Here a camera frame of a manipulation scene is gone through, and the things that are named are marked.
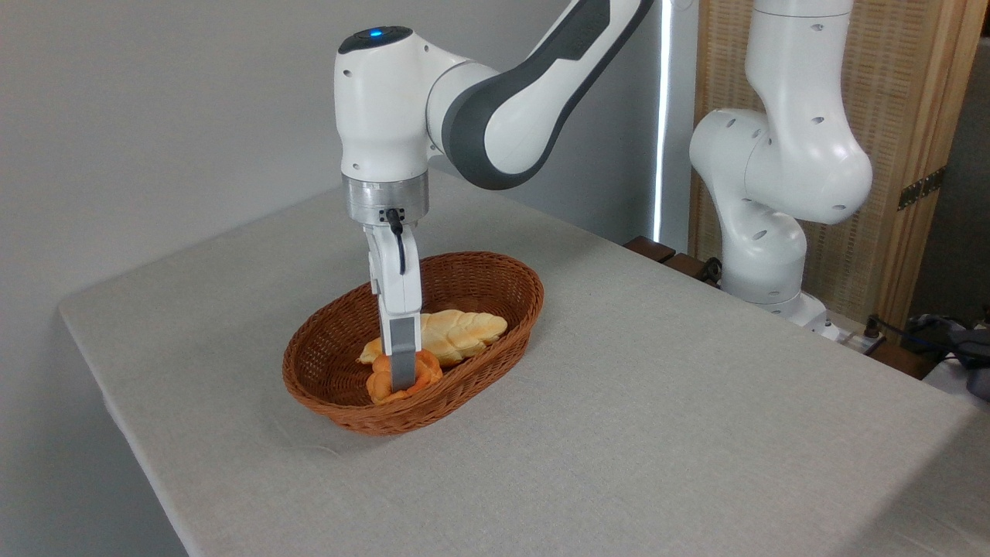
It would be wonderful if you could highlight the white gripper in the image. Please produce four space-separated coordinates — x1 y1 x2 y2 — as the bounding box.
364 224 425 391

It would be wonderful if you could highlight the round orange knotted bread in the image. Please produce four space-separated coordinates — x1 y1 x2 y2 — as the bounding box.
367 350 444 405

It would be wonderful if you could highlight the long pale braided bread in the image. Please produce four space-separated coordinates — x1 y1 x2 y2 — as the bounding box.
357 309 509 367

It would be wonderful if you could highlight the brown oval wicker basket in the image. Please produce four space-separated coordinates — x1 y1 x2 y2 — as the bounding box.
282 251 545 436

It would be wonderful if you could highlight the grey tablecloth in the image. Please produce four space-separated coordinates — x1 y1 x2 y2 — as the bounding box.
58 170 990 557

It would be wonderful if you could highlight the dark brown wooden block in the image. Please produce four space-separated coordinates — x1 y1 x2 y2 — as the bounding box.
664 253 709 280
623 236 678 264

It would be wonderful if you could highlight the white power strip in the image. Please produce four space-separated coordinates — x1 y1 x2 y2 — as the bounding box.
820 321 887 357

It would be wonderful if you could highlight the brown wooden board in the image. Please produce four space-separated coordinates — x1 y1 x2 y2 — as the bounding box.
869 340 941 381

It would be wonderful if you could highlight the dark metal screen hinge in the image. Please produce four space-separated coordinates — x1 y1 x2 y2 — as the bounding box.
897 166 946 211

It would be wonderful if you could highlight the wooden rattan folding screen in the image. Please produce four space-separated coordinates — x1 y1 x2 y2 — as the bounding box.
688 0 990 333

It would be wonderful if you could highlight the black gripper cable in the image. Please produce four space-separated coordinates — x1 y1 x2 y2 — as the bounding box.
384 207 408 276

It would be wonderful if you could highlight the dark cable bundle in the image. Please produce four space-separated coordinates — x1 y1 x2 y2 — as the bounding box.
882 312 990 403

